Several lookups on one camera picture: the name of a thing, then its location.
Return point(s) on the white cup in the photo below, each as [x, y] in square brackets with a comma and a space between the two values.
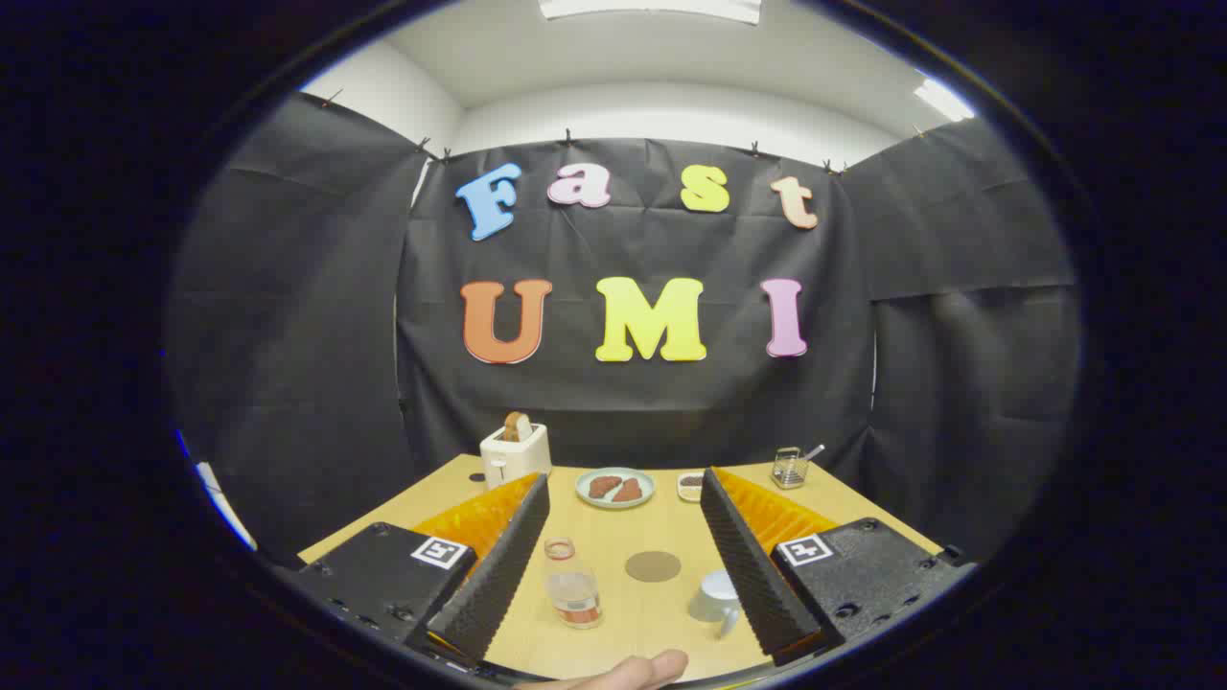
[714, 594]

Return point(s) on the small ceiling light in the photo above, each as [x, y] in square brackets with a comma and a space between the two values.
[944, 99]

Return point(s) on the white toaster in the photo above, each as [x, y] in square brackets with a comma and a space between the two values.
[513, 458]

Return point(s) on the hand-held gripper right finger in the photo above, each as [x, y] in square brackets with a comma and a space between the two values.
[752, 575]

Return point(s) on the clear juice bottle red label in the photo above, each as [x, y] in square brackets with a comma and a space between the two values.
[573, 589]

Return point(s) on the round brown coaster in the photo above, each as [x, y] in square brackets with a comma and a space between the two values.
[653, 566]

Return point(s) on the brown meat piece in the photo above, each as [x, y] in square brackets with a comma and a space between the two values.
[628, 492]
[604, 486]

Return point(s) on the wooden table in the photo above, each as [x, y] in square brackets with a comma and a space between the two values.
[613, 532]

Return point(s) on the pale green plate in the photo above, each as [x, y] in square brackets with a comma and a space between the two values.
[585, 487]

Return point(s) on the long ceiling light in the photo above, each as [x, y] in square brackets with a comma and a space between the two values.
[652, 8]

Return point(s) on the white divided condiment dish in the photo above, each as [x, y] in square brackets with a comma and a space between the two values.
[689, 487]

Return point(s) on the bread slice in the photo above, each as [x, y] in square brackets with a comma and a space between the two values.
[516, 426]

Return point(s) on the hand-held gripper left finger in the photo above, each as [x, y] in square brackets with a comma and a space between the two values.
[503, 575]

